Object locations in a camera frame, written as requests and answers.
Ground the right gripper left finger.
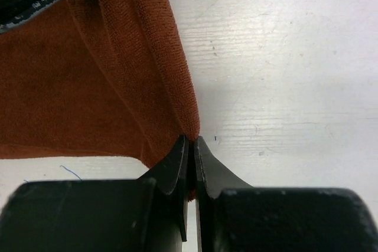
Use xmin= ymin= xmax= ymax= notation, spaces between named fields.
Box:
xmin=1 ymin=136 xmax=190 ymax=251

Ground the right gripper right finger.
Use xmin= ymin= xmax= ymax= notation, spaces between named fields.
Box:
xmin=193 ymin=138 xmax=377 ymax=251

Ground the brown towel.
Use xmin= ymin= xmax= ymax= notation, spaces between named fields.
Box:
xmin=0 ymin=0 xmax=203 ymax=202

